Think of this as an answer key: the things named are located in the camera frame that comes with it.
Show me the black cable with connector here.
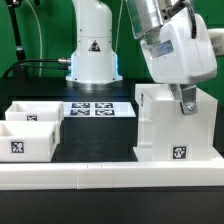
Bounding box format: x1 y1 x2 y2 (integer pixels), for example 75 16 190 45
2 57 72 79

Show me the white rear drawer tray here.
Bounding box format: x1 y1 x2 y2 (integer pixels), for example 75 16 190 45
5 101 64 123

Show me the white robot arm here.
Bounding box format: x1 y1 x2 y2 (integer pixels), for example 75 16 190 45
66 0 224 115

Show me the black camera stand pole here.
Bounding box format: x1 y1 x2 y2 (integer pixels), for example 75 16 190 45
3 0 29 78

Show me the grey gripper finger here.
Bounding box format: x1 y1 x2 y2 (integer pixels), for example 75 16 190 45
169 84 198 115

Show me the white drawer cabinet box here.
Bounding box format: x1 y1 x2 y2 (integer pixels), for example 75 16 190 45
134 84 222 162

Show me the white L-shaped border rail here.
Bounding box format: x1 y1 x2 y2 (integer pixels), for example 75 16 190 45
0 160 224 190

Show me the white fiducial marker sheet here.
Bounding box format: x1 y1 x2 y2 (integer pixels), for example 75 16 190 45
64 102 135 117

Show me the white drawer tray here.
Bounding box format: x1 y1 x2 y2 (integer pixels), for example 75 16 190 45
5 101 64 123
0 121 60 162

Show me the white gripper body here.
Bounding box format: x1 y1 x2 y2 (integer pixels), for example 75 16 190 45
140 12 217 84

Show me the white front drawer tray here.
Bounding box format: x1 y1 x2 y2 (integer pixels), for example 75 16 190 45
0 121 60 162

